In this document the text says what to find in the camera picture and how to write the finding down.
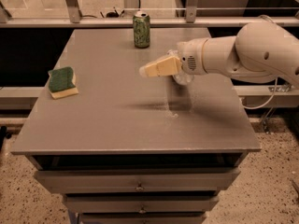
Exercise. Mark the green soda can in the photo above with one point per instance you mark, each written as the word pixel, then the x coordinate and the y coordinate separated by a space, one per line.
pixel 141 26

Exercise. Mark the grey metal railing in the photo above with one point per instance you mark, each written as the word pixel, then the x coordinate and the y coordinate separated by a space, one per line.
pixel 163 13

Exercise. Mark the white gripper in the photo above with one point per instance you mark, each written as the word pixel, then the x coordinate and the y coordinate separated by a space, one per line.
pixel 191 56

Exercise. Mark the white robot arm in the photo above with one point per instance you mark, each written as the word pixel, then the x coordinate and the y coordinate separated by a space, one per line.
pixel 259 53

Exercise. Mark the green and yellow sponge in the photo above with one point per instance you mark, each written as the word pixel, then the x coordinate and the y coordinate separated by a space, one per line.
pixel 62 82

